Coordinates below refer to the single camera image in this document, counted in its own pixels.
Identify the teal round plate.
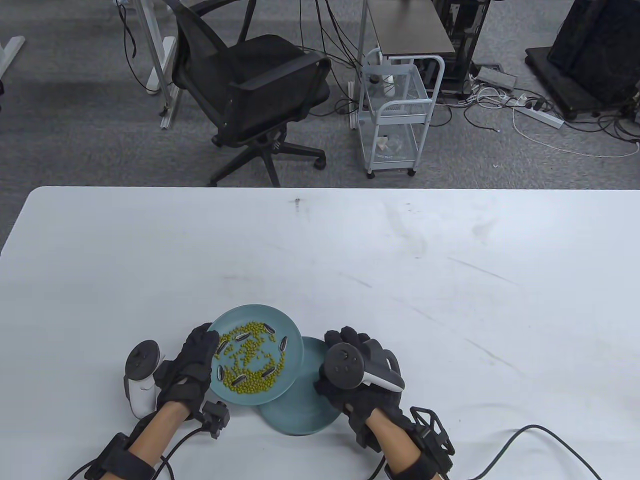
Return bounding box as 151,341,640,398
206,304,305,406
257,336,346,436

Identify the black equipment case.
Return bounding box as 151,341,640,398
525,0,640,121

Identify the person's right hand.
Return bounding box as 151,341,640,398
313,326,416,441

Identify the white floor cable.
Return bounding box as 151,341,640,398
511,107,640,159

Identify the person's right forearm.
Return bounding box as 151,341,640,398
362,407,426,480

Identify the person's left forearm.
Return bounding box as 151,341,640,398
125,402,191,468

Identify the thick black braided cable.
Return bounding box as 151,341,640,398
435,425,603,480

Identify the person's left hand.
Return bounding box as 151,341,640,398
156,323,221,421

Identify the white rolling wire cart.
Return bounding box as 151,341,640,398
356,47,446,179

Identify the white desk leg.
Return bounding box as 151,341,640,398
132,0,177,96

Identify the black elastic forearm band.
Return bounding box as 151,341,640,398
384,447,453,480

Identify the aluminium profile bar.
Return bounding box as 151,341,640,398
159,85,182,131

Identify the grey white hand controller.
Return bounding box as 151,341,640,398
320,339,406,393
123,339,166,420

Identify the pile of sunflower seeds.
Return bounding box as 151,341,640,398
216,324,291,386

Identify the dark wooden side table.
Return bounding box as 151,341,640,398
361,0,457,58

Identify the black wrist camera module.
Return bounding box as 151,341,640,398
345,407,381,446
200,400,232,440

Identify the grey power adapter box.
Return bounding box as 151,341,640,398
476,66,518,91

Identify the white power strip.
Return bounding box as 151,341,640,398
510,94,566,130

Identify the white desk foot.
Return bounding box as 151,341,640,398
0,36,26,81

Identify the black forearm strap box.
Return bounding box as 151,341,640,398
85,432,157,480

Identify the black caged forearm device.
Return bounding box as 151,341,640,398
409,406,457,476

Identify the pile of green mung beans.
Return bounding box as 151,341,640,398
215,322,287,396

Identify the black office chair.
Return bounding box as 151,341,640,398
161,0,332,188

